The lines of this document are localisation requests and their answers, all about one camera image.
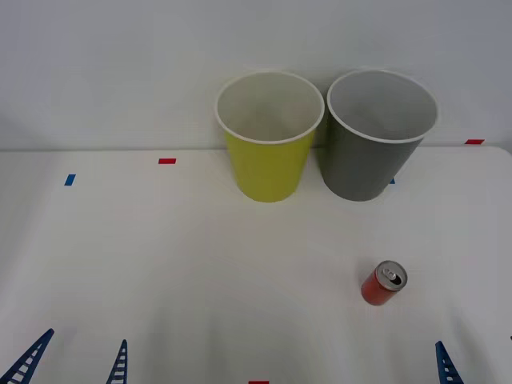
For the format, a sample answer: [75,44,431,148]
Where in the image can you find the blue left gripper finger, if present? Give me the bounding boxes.
[0,328,55,384]
[105,339,129,384]

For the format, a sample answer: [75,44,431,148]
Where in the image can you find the red drink can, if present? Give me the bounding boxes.
[360,259,410,307]

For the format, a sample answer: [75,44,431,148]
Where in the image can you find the grey plastic bin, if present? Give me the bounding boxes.
[319,68,439,202]

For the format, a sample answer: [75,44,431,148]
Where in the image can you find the yellow-green plastic bin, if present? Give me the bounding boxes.
[215,69,326,204]

